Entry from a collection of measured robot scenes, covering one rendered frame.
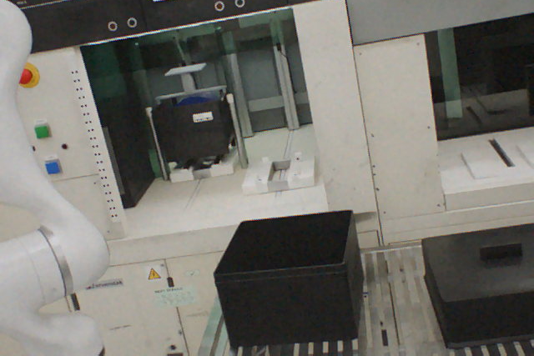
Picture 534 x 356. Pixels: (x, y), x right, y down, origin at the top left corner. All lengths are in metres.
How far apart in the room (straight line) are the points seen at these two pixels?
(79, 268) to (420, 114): 0.94
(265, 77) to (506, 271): 1.44
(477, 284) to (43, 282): 0.79
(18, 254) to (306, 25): 0.85
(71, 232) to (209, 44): 1.19
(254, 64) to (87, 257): 1.60
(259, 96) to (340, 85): 1.03
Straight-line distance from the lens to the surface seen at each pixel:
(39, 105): 1.88
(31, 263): 1.14
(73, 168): 1.90
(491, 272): 1.45
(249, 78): 2.64
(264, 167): 2.13
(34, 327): 1.17
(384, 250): 1.80
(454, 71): 2.19
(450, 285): 1.41
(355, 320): 1.45
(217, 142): 2.21
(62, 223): 1.15
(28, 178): 1.14
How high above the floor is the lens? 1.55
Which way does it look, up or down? 17 degrees down
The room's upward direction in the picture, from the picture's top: 11 degrees counter-clockwise
